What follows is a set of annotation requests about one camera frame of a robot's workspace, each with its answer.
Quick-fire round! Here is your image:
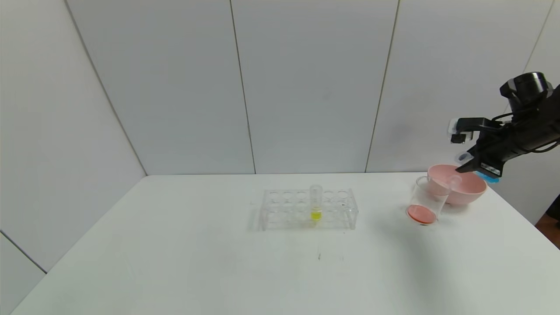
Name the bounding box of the dark object beyond table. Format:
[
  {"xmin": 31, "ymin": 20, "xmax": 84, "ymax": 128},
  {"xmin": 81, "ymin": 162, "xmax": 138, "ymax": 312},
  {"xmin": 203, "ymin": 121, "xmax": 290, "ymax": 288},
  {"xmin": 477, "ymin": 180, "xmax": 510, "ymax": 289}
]
[{"xmin": 537, "ymin": 195, "xmax": 560, "ymax": 230}]

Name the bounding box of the test tube with yellow pigment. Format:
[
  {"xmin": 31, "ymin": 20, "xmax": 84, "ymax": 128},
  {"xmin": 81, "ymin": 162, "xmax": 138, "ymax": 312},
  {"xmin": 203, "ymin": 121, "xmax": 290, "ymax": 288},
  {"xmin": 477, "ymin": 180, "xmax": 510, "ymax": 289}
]
[{"xmin": 309, "ymin": 184, "xmax": 323, "ymax": 221}]

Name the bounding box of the pink bowl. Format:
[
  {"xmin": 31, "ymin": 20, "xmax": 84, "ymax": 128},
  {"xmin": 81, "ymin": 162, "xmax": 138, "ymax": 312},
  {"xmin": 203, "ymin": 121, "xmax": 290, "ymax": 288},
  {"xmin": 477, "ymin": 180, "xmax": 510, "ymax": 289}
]
[{"xmin": 427, "ymin": 164, "xmax": 487, "ymax": 206}]

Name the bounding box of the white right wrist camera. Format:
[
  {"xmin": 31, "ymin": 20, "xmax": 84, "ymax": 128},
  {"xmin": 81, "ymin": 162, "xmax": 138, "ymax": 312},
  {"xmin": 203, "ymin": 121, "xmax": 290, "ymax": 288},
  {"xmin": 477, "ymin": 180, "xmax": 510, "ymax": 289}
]
[{"xmin": 448, "ymin": 117, "xmax": 499, "ymax": 144}]

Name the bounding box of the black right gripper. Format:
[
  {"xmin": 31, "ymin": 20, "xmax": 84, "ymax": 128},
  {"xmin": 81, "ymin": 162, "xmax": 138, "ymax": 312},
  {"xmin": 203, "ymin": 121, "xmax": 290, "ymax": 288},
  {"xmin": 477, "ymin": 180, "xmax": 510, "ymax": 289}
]
[{"xmin": 455, "ymin": 129, "xmax": 530, "ymax": 178}]

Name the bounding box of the clear glass beaker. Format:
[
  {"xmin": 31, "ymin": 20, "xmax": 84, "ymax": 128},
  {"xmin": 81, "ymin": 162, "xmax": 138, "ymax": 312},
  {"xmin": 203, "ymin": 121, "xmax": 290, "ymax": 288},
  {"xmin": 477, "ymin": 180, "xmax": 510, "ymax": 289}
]
[{"xmin": 406, "ymin": 176, "xmax": 451, "ymax": 226}]

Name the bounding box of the test tube with blue pigment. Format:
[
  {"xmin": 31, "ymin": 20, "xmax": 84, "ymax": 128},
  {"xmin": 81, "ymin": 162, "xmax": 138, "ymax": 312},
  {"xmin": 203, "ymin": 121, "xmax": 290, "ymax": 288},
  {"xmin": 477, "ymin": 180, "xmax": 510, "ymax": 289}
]
[{"xmin": 454, "ymin": 151, "xmax": 500, "ymax": 182}]

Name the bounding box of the clear plastic test tube rack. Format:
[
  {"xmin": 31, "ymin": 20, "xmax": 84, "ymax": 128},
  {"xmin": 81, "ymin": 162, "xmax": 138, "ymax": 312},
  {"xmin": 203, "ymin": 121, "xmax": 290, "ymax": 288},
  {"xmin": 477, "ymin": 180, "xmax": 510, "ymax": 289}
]
[{"xmin": 258, "ymin": 188, "xmax": 358, "ymax": 231}]

